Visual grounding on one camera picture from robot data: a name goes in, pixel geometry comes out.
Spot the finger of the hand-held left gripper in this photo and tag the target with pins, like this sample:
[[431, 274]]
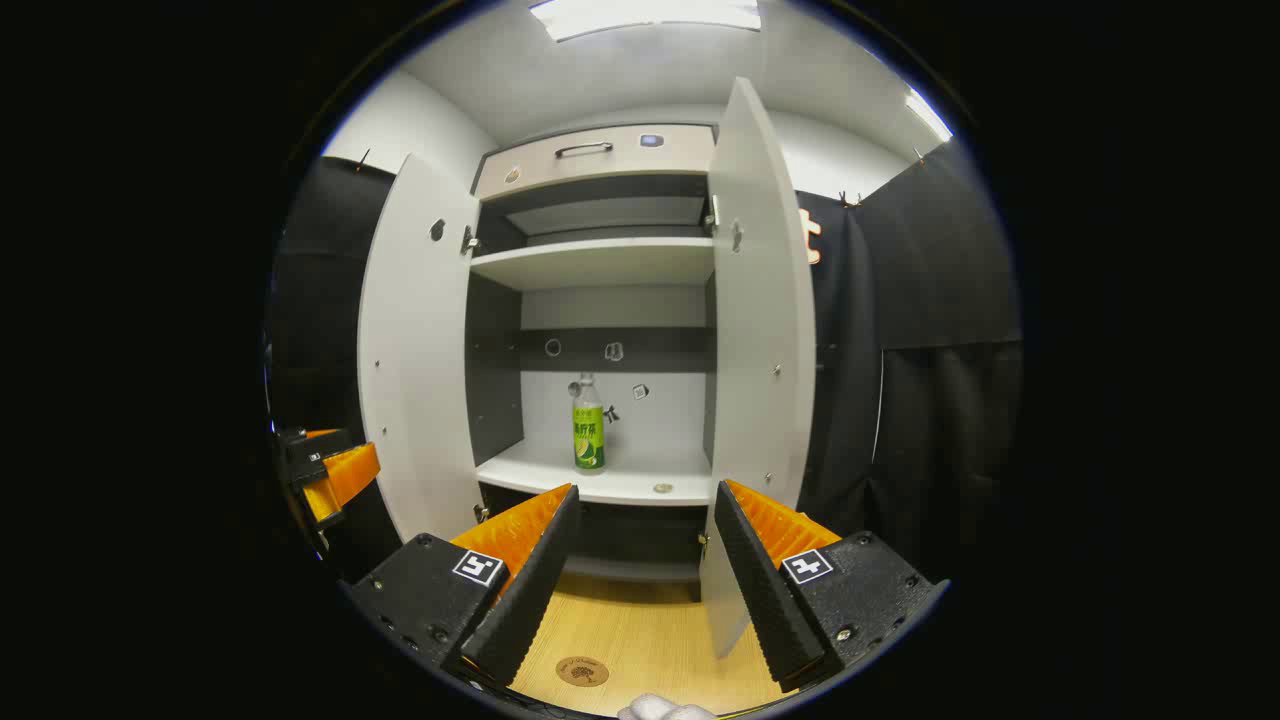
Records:
[[340, 478]]

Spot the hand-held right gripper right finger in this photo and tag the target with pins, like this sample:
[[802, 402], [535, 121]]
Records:
[[770, 590]]

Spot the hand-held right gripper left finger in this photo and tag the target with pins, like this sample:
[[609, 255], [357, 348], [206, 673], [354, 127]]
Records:
[[525, 590]]

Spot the round brown coaster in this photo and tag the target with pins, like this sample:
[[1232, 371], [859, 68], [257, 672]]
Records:
[[582, 671]]

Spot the white cabinet door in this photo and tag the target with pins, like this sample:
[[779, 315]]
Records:
[[760, 350], [415, 350]]

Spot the green label drink bottle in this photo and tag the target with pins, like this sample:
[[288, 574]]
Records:
[[589, 435]]

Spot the beige cabinet drawer front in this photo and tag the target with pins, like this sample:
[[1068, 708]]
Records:
[[620, 160]]

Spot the black backdrop cloth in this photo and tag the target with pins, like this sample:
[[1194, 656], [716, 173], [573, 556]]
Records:
[[940, 300]]

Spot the ceiling light panel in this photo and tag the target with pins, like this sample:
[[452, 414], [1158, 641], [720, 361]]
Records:
[[928, 115]]

